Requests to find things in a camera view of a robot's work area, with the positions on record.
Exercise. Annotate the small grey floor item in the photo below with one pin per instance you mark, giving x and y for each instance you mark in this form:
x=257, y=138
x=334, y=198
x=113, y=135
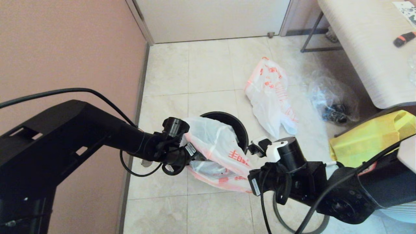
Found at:
x=331, y=36

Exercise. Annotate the white black-print paper sheet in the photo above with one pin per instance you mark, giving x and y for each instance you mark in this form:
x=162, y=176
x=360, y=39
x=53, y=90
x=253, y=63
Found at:
x=408, y=13

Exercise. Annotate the yellow non-woven tote bag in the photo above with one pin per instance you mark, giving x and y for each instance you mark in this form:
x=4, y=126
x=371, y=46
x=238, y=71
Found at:
x=364, y=143

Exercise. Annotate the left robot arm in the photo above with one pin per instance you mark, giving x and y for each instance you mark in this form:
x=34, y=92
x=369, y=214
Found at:
x=65, y=136

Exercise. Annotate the round grey floor drain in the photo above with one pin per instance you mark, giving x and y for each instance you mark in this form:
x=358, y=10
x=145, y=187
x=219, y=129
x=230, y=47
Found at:
x=147, y=164

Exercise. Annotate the black trash bin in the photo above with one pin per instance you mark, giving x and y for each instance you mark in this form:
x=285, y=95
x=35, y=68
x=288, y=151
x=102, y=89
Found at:
x=234, y=123

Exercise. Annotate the light grey door frame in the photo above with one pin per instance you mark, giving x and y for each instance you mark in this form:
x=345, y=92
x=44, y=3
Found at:
x=139, y=19

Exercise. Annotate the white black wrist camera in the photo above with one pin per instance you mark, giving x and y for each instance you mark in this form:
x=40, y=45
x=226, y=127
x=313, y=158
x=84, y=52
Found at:
x=289, y=152
x=175, y=126

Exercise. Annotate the clear plastic bag dark contents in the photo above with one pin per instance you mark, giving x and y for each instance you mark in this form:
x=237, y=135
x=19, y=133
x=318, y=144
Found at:
x=328, y=94

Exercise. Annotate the dark metal table frame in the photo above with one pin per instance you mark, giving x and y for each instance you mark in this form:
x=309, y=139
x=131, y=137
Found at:
x=320, y=50

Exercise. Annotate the white ribbed cylinder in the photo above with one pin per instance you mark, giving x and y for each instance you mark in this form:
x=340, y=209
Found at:
x=399, y=214

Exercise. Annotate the small metal door stop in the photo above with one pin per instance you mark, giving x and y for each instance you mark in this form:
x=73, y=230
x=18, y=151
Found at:
x=270, y=35

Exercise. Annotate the black orange marker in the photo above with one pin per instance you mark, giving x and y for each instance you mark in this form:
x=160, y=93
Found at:
x=403, y=39

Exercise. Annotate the white door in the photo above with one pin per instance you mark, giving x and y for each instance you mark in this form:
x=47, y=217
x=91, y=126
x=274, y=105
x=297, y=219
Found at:
x=211, y=19

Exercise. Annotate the clear crumpled plastic item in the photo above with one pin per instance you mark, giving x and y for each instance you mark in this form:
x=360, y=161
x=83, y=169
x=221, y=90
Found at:
x=412, y=70

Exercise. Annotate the light wood-grain table top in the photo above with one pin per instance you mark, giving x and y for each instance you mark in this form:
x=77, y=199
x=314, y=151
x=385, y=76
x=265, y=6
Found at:
x=367, y=48

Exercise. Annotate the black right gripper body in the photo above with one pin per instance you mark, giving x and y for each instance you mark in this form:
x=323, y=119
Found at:
x=305, y=182

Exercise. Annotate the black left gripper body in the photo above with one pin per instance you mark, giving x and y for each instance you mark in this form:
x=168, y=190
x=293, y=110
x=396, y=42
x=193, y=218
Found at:
x=172, y=156

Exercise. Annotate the white red-print trash bag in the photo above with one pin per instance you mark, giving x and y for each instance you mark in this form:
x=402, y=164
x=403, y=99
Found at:
x=269, y=94
x=214, y=143

